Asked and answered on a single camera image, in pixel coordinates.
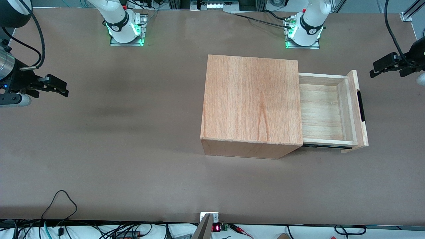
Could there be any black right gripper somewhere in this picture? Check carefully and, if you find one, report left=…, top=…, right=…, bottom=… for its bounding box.
left=0, top=66, right=69, bottom=98

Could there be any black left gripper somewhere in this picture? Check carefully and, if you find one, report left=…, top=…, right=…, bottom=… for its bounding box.
left=370, top=37, right=425, bottom=78

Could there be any black metal drawer handle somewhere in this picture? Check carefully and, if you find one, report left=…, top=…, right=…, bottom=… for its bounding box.
left=357, top=90, right=366, bottom=122

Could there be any light wooden drawer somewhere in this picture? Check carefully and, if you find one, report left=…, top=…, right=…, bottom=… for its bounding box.
left=298, top=70, right=369, bottom=153

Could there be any black metal drawer slide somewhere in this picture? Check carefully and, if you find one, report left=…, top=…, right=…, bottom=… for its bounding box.
left=303, top=143, right=352, bottom=149

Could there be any light wooden drawer cabinet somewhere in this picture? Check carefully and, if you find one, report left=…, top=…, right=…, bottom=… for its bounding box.
left=200, top=54, right=303, bottom=160

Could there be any orange black device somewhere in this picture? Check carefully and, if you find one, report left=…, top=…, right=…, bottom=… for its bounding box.
left=115, top=231, right=141, bottom=239

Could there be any white power strip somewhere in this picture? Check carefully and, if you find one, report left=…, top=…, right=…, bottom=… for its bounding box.
left=199, top=0, right=240, bottom=10

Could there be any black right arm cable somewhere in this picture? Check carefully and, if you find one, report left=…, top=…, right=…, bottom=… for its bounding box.
left=2, top=0, right=46, bottom=71

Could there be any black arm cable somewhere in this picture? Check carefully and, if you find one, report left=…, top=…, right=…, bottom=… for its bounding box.
left=2, top=0, right=46, bottom=71
left=384, top=0, right=419, bottom=65

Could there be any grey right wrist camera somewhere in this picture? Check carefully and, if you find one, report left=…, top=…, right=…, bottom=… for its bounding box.
left=0, top=93, right=32, bottom=107

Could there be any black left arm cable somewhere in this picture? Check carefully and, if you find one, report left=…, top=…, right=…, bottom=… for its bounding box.
left=384, top=0, right=419, bottom=65

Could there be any aluminium frame profile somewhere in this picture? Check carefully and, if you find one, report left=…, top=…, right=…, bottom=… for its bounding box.
left=400, top=0, right=425, bottom=22

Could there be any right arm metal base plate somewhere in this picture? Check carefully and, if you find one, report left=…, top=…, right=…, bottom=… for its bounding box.
left=110, top=13, right=147, bottom=46

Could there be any black looped cable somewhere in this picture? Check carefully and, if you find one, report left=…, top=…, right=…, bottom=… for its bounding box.
left=42, top=190, right=78, bottom=220

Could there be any black cable on table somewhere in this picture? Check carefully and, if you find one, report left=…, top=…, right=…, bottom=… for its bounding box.
left=231, top=11, right=293, bottom=30

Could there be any black curled cable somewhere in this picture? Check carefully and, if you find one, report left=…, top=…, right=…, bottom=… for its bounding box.
left=334, top=225, right=367, bottom=235

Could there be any grey metal mount bar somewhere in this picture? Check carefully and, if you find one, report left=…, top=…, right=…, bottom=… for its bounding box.
left=192, top=213, right=213, bottom=239

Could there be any small aluminium bracket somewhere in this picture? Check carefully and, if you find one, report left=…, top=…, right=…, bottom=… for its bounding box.
left=200, top=212, right=219, bottom=223

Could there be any red clip lead wire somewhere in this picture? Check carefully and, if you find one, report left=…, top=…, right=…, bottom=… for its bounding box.
left=229, top=224, right=254, bottom=239

